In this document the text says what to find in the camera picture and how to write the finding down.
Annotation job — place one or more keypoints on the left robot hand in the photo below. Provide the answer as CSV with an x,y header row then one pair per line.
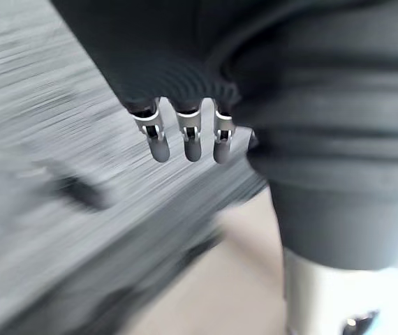
x,y
255,87

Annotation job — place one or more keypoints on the dark grey cloth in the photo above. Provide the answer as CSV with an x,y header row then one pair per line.
x,y
77,190

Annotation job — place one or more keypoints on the grey bed sheet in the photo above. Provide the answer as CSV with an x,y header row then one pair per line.
x,y
52,167

